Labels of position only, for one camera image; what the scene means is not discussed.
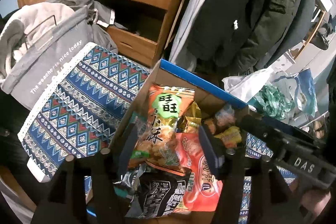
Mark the teal white snack bag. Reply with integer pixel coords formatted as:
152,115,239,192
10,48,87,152
112,111,146,203

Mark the red-orange snack bag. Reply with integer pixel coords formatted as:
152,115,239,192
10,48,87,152
175,133,223,212

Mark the french-fry snack bag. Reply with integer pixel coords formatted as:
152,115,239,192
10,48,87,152
204,104,236,135

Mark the orange green rice-cracker bag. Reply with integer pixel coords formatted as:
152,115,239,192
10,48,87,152
127,85,195,176

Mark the gold foil snack bag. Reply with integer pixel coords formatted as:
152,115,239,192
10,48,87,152
177,101,202,134

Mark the person's right hand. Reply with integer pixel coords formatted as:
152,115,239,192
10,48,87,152
301,189,331,221

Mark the teal crumpled fabric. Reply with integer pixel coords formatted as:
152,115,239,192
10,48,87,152
248,85,295,121

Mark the blue plastic bag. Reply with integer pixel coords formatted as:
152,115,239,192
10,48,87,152
294,68,318,117

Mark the blue patterned tablecloth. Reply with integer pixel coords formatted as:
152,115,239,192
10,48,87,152
18,42,300,224

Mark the white plastic bag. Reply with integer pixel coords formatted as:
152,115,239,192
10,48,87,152
222,67,274,103

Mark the blue-rimmed cardboard box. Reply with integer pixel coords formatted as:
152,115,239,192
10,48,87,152
86,58,249,224

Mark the grey fabric laundry basket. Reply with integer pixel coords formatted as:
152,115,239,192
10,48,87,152
1,2,92,109

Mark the wooden shelf rack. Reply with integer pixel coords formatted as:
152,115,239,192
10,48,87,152
290,0,335,60

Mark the dark hanging coat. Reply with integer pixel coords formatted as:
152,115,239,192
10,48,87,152
174,0,315,76

